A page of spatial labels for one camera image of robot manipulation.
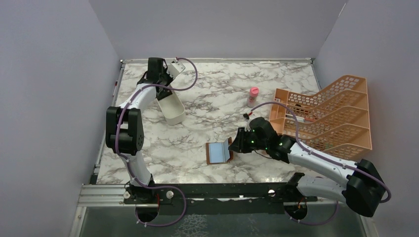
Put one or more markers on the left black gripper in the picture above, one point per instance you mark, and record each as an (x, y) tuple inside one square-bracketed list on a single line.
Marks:
[(169, 78)]

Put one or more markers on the brown leather card holder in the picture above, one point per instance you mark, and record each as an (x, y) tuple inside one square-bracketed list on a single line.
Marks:
[(218, 152)]

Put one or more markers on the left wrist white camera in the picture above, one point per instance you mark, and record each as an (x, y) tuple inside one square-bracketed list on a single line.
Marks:
[(175, 68)]

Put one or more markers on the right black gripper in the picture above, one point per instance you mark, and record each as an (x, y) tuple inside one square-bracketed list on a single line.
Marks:
[(239, 145)]

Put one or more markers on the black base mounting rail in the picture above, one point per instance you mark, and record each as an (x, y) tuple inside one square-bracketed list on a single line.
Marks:
[(214, 198)]

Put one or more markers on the white oblong plastic tray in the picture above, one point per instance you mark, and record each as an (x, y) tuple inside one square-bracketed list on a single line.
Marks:
[(168, 101)]

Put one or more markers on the pink small bottle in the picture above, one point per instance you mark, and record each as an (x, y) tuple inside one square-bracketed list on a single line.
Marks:
[(252, 96)]

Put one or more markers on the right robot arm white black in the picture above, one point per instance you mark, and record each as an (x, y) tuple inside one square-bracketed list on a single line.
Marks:
[(358, 184)]

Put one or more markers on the aluminium table frame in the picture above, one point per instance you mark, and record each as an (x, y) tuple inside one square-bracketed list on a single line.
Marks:
[(176, 154)]

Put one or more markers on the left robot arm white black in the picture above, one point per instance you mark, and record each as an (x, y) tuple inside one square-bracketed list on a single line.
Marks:
[(124, 132)]

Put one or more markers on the orange plastic file organizer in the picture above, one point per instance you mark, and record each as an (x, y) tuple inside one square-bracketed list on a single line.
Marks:
[(335, 120)]

